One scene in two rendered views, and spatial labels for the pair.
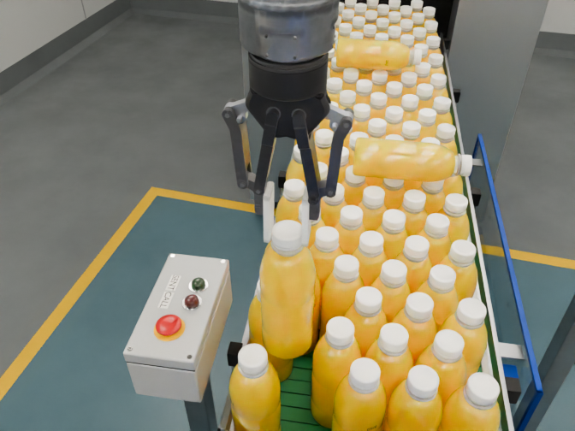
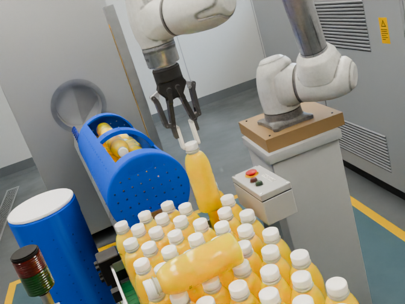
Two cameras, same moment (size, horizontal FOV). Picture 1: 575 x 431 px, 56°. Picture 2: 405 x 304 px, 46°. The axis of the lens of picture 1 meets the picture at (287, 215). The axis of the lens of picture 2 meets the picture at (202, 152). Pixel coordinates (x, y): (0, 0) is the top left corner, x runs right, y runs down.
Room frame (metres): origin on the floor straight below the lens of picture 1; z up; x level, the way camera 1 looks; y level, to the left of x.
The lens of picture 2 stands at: (1.66, -0.50, 1.69)
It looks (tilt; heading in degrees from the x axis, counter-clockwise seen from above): 19 degrees down; 156
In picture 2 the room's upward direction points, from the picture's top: 17 degrees counter-clockwise
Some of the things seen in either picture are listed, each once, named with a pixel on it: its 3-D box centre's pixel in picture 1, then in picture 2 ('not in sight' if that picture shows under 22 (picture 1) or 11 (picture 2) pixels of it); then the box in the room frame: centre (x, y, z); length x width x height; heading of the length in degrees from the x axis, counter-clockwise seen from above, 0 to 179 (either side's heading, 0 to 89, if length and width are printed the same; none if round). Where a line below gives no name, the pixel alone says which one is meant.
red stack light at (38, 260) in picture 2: not in sight; (29, 262); (0.61, -0.51, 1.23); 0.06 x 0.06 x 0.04
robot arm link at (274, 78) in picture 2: not in sight; (278, 82); (0.11, 0.61, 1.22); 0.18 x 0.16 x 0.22; 29
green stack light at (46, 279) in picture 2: not in sight; (37, 279); (0.61, -0.51, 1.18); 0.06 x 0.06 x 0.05
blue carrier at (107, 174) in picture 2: not in sight; (124, 161); (-0.19, -0.02, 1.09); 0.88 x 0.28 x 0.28; 171
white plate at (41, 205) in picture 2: not in sight; (40, 205); (-0.32, -0.39, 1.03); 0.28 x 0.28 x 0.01
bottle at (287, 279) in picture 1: (287, 294); (201, 178); (0.49, 0.00, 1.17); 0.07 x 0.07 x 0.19
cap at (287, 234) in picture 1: (287, 238); (191, 147); (0.49, 0.00, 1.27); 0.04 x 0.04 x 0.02
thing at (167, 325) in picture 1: (168, 326); (251, 172); (0.48, 0.17, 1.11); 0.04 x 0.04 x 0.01
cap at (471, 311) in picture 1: (471, 314); (131, 245); (0.51, -0.27, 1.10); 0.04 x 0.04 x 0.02
